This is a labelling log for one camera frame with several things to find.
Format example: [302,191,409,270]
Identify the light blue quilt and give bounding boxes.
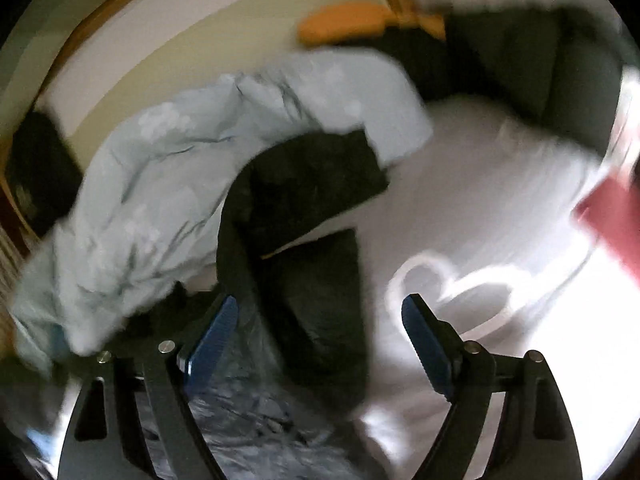
[10,50,433,361]

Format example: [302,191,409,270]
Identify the dark quilted down jacket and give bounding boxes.
[135,129,392,480]

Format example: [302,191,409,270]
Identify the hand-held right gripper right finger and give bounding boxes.
[401,293,585,480]

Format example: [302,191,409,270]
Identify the black cloth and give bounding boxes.
[380,7,626,156]

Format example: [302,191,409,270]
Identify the orange pillow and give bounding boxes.
[297,2,401,46]

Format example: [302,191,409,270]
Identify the black bag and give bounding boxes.
[7,112,83,236]

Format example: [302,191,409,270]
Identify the wooden bed frame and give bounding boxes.
[0,0,446,261]

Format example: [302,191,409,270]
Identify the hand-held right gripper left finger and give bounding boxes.
[57,294,240,480]

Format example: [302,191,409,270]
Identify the red cloth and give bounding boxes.
[572,160,640,286]

